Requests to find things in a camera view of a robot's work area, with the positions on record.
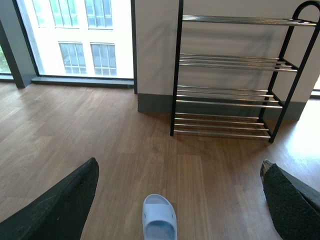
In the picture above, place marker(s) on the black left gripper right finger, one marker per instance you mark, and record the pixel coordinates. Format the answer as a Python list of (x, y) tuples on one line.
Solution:
[(294, 206)]

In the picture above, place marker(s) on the light blue slide slipper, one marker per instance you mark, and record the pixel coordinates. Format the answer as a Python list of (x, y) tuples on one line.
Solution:
[(159, 221)]

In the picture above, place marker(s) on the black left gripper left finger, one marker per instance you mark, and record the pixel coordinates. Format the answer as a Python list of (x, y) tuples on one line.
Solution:
[(58, 214)]

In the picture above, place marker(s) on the large glass window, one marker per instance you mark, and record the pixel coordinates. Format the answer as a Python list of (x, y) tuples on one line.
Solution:
[(87, 43)]

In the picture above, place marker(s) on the black metal shoe rack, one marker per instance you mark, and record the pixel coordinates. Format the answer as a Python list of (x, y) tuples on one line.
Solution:
[(253, 100)]

